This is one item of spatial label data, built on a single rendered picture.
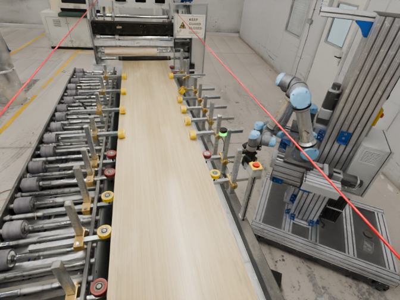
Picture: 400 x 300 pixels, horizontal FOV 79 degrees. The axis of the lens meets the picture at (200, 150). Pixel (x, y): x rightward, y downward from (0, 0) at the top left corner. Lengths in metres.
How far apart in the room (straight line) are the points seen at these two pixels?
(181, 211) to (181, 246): 0.25
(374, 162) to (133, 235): 1.76
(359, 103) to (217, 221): 1.25
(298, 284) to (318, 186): 0.99
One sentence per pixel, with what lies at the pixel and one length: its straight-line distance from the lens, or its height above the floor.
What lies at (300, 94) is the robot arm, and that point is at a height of 1.62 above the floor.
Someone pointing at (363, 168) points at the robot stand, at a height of 1.04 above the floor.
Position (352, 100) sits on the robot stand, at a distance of 1.99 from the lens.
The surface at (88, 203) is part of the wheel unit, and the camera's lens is 1.87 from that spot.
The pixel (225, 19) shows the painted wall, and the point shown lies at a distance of 10.85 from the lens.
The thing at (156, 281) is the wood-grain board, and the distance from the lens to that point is 1.41.
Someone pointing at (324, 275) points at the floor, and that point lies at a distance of 2.75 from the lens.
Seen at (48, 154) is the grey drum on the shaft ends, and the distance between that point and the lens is 2.45.
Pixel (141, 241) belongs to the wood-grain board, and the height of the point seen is 0.90.
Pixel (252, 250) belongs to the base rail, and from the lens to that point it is 1.78.
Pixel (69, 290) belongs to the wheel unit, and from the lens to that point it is 1.51.
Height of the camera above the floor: 2.18
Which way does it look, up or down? 37 degrees down
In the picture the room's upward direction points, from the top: 5 degrees clockwise
